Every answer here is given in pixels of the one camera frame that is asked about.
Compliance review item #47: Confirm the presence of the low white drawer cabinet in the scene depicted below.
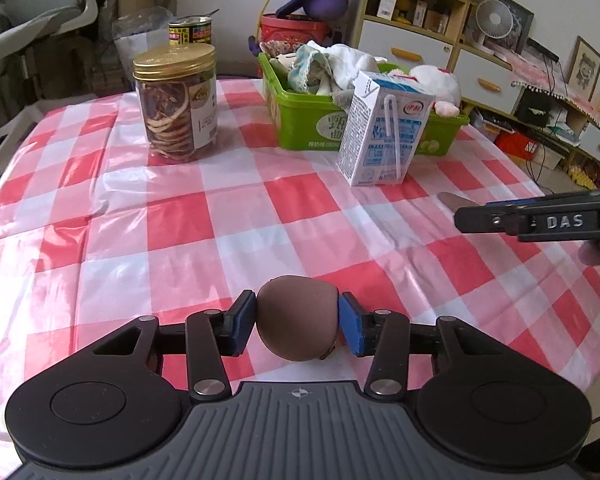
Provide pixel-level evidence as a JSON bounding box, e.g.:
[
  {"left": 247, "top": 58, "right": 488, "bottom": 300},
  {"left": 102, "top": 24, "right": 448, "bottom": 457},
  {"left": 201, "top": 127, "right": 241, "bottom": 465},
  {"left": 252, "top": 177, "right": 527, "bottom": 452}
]
[{"left": 453, "top": 44, "right": 522, "bottom": 115}]

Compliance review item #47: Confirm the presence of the gold lid snack jar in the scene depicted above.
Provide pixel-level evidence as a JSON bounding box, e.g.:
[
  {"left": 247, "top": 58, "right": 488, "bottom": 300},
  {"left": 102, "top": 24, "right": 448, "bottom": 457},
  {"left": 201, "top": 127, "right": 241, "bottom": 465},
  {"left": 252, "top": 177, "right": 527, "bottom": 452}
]
[{"left": 132, "top": 44, "right": 218, "bottom": 160}]

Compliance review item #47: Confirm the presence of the Santa Claus plush toy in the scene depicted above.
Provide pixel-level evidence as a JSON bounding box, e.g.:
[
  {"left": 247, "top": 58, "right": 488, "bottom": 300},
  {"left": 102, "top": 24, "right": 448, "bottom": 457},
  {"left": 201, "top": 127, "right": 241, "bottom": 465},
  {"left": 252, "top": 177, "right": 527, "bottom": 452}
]
[{"left": 389, "top": 65, "right": 462, "bottom": 118}]

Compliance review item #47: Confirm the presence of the black yellow tin can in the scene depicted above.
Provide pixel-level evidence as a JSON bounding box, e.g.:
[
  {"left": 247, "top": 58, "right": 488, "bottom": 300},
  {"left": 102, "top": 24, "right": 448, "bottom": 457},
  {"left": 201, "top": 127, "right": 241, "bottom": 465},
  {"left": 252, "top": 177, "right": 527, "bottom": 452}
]
[{"left": 168, "top": 15, "right": 212, "bottom": 46}]

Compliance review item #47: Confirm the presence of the bunny doll blue dress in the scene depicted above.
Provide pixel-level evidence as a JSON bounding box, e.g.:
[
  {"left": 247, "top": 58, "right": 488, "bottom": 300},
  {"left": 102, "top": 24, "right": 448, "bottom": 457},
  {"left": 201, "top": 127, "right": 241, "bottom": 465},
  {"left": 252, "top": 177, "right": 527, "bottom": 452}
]
[{"left": 270, "top": 41, "right": 338, "bottom": 96}]

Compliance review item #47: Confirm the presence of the grey office chair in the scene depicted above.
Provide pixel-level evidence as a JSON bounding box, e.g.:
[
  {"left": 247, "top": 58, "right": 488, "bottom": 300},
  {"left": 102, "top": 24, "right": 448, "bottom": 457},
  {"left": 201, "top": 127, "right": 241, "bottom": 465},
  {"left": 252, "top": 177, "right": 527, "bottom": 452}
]
[{"left": 0, "top": 0, "right": 98, "bottom": 179}]

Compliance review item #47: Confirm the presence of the framed cartoon picture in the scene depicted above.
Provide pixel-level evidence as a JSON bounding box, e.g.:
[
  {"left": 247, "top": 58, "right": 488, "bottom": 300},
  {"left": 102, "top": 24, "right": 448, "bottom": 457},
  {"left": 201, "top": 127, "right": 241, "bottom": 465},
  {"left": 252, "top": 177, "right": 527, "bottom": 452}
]
[{"left": 567, "top": 36, "right": 600, "bottom": 102}]

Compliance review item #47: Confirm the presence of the white desk fan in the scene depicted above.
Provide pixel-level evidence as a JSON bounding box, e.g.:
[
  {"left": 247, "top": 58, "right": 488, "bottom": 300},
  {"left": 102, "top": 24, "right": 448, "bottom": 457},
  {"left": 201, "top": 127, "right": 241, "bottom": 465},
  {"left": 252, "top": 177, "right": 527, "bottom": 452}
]
[{"left": 475, "top": 0, "right": 514, "bottom": 40}]

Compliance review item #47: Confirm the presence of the brown round soft ball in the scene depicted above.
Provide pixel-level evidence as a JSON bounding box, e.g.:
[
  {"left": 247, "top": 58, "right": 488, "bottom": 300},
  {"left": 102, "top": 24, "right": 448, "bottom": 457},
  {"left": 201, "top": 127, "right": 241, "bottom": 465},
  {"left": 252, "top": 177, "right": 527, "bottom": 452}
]
[{"left": 256, "top": 275, "right": 339, "bottom": 362}]

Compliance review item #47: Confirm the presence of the red box on floor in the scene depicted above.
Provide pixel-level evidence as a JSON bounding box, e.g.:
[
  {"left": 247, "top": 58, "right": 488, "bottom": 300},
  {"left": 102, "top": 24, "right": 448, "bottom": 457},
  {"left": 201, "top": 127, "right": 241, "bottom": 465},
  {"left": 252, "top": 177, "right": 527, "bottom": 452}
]
[{"left": 494, "top": 130, "right": 538, "bottom": 160}]

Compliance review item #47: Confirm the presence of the tall wooden shelf cabinet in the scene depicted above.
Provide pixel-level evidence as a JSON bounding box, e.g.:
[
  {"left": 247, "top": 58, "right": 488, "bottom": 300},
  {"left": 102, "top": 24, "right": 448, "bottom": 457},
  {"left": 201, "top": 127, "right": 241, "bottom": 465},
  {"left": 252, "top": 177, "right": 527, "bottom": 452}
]
[{"left": 351, "top": 0, "right": 470, "bottom": 70}]

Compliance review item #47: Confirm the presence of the white cloth glove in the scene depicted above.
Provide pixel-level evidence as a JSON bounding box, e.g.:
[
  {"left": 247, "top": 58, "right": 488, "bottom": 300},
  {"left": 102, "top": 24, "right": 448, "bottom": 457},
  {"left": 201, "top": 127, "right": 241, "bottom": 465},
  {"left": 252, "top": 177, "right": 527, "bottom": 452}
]
[{"left": 306, "top": 41, "right": 388, "bottom": 96}]

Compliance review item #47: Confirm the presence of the white shopping bag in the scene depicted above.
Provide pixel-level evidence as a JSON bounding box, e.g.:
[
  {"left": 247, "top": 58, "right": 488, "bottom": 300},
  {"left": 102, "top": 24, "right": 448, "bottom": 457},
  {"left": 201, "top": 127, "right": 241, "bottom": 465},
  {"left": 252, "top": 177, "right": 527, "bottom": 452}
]
[{"left": 110, "top": 5, "right": 221, "bottom": 82}]

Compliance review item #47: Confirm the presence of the pink lace table cover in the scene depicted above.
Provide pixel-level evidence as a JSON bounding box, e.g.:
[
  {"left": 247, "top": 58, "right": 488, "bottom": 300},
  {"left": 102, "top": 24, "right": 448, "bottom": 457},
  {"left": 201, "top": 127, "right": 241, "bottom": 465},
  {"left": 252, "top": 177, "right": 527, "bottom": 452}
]
[{"left": 486, "top": 41, "right": 600, "bottom": 128}]

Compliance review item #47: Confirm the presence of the framed picture black frame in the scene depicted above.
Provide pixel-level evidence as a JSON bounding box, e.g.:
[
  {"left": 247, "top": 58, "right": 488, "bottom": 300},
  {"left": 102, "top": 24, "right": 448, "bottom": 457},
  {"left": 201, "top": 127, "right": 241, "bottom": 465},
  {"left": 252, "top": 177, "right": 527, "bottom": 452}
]
[{"left": 496, "top": 0, "right": 534, "bottom": 54}]

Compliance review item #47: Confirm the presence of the green plastic bin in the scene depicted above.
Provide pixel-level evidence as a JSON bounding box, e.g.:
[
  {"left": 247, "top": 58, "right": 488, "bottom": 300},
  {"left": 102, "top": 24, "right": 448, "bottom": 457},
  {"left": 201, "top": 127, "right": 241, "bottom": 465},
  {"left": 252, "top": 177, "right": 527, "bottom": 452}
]
[{"left": 258, "top": 53, "right": 469, "bottom": 156}]

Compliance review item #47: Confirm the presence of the red white checkered tablecloth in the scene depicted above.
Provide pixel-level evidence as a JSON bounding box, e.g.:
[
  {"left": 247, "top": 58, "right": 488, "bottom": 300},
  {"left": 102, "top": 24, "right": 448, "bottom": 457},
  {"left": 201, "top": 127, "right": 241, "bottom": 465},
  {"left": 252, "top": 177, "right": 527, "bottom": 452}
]
[{"left": 0, "top": 79, "right": 600, "bottom": 477}]

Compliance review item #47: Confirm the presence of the red chips bucket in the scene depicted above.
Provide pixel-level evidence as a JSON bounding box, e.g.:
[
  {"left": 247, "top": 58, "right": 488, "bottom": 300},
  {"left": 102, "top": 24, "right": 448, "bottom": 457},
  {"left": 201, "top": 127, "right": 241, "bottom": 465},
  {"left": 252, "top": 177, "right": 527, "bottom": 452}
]
[{"left": 248, "top": 13, "right": 332, "bottom": 58}]

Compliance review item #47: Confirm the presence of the white blue milk carton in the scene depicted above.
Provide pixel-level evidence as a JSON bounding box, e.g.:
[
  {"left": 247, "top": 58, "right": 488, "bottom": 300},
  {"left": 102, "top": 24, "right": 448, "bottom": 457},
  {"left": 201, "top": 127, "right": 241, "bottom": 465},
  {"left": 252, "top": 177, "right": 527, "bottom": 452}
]
[{"left": 336, "top": 72, "right": 434, "bottom": 186}]

